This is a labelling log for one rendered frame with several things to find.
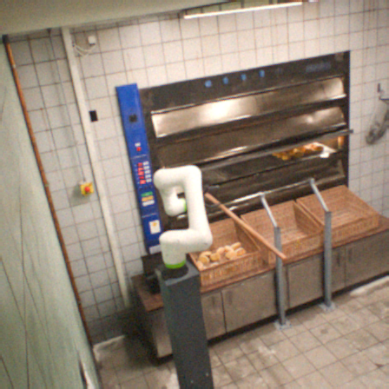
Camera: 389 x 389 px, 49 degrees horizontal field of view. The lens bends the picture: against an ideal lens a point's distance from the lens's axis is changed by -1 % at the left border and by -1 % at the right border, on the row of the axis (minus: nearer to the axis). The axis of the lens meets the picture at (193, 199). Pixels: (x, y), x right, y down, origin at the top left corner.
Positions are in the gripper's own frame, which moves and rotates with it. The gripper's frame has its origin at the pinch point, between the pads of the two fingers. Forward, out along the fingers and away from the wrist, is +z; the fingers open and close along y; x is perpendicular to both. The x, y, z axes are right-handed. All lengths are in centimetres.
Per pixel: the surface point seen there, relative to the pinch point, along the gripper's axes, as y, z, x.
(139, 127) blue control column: -49, -37, -52
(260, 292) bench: 96, 29, -1
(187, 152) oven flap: -19, -1, -55
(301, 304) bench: 127, 70, -5
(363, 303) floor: 134, 122, 15
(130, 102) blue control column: -68, -40, -52
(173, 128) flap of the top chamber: -41, -10, -54
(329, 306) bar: 133, 93, 5
